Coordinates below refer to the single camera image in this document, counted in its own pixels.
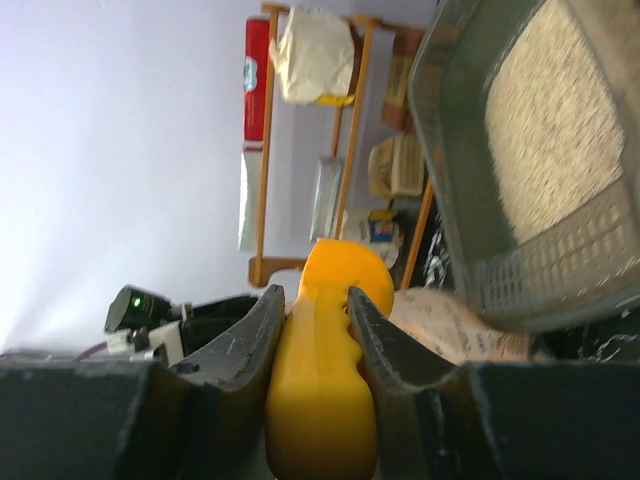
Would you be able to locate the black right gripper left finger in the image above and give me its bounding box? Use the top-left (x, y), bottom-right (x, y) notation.
top-left (1, 285), bottom-right (285, 479)

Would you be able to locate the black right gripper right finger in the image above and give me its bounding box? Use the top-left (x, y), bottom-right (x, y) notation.
top-left (347, 288), bottom-right (639, 479)

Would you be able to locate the pink cat litter bag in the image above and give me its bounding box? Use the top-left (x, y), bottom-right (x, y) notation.
top-left (389, 288), bottom-right (532, 365)

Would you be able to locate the yellow plastic litter scoop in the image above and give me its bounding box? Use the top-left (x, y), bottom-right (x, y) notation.
top-left (265, 239), bottom-right (394, 479)

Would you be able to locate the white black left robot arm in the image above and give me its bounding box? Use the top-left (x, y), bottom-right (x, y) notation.
top-left (104, 285), bottom-right (258, 365)

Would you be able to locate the red white toothpaste box lower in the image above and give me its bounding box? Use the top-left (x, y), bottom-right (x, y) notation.
top-left (238, 142), bottom-right (263, 252)

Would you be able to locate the red white toothpaste box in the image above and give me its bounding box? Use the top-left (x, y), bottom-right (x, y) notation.
top-left (238, 142), bottom-right (263, 252)
top-left (243, 16), bottom-right (270, 143)

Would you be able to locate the grey plastic litter box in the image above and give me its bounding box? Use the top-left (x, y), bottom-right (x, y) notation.
top-left (409, 1), bottom-right (639, 331)

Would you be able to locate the red white toothpaste box upper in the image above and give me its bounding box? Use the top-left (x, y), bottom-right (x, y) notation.
top-left (243, 16), bottom-right (270, 143)

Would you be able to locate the orange wooden tray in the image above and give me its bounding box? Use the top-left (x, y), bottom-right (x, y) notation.
top-left (379, 19), bottom-right (439, 291)

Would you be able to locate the orange wooden rack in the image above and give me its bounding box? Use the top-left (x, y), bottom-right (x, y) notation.
top-left (247, 2), bottom-right (401, 289)

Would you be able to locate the clear plastic container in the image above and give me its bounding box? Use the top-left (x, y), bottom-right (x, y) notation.
top-left (310, 156), bottom-right (344, 242)

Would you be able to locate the tan kraft paper bag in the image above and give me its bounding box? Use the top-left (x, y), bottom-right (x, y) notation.
top-left (368, 133), bottom-right (425, 200)

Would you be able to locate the white paper flour bag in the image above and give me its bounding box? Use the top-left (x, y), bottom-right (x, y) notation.
top-left (269, 7), bottom-right (356, 106)

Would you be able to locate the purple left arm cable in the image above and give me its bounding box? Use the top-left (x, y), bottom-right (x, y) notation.
top-left (74, 339), bottom-right (114, 362)

